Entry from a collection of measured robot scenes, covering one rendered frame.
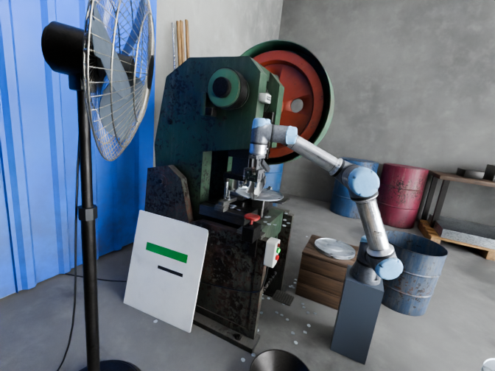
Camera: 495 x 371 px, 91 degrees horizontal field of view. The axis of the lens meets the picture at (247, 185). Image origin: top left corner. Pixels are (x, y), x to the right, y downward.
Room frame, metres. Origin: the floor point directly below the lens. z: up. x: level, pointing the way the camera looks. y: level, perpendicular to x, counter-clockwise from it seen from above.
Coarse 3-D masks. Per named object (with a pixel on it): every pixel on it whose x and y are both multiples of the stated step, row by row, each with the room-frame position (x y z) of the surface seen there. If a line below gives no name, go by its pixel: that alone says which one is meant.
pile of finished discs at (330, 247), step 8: (320, 240) 1.80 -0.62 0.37; (328, 240) 1.82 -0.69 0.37; (336, 240) 1.84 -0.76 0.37; (320, 248) 1.66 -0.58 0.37; (328, 248) 1.67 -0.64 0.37; (336, 248) 1.67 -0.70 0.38; (344, 248) 1.70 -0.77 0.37; (352, 248) 1.72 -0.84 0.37; (336, 256) 1.56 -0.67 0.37; (344, 256) 1.56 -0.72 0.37; (352, 256) 1.59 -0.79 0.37
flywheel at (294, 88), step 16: (272, 64) 1.85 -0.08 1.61; (288, 64) 1.79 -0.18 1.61; (304, 64) 1.72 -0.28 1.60; (288, 80) 1.79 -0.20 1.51; (304, 80) 1.75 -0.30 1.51; (320, 80) 1.69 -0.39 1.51; (288, 96) 1.79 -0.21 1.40; (304, 96) 1.74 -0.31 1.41; (320, 96) 1.66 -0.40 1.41; (288, 112) 1.78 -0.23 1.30; (304, 112) 1.73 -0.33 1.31; (320, 112) 1.66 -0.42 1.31; (304, 128) 1.73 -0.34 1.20
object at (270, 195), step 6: (240, 192) 1.43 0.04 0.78; (246, 192) 1.44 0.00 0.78; (264, 192) 1.47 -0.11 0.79; (270, 192) 1.51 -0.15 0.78; (276, 192) 1.53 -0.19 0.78; (258, 198) 1.34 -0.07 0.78; (264, 198) 1.35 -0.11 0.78; (270, 198) 1.37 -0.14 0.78; (276, 198) 1.38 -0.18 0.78; (282, 198) 1.40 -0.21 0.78
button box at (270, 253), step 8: (272, 240) 1.14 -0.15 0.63; (272, 248) 1.11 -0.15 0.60; (264, 256) 1.12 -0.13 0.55; (272, 256) 1.11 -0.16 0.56; (264, 264) 1.12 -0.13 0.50; (272, 264) 1.10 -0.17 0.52; (112, 280) 1.49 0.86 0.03; (120, 280) 1.48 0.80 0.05; (264, 280) 1.12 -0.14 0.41; (224, 288) 1.21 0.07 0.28
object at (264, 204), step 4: (252, 200) 1.41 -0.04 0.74; (256, 200) 1.40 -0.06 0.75; (280, 200) 1.35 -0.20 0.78; (284, 200) 1.36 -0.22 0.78; (288, 200) 1.41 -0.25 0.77; (252, 204) 1.41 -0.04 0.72; (256, 204) 1.40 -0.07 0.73; (260, 204) 1.39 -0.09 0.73; (264, 204) 1.40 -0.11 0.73; (268, 204) 1.46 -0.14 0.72; (260, 208) 1.39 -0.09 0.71; (264, 208) 1.41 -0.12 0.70; (260, 212) 1.38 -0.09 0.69; (264, 212) 1.41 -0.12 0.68; (268, 212) 1.45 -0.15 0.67; (260, 216) 1.38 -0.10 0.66
